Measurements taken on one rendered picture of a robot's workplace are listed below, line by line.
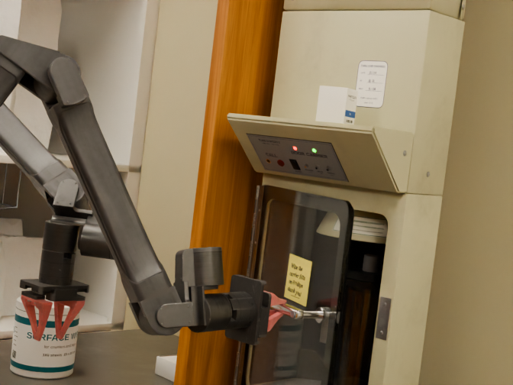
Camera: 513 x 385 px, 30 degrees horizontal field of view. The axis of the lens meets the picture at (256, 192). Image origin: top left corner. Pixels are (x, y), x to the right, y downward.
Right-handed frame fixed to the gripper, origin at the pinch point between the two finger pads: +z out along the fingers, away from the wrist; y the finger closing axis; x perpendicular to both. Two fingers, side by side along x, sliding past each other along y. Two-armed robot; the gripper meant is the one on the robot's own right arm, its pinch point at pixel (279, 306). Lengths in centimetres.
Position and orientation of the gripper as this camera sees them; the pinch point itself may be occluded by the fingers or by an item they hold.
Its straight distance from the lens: 159.4
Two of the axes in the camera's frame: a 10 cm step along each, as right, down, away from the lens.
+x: -7.4, -1.3, 6.6
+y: 1.2, -9.9, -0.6
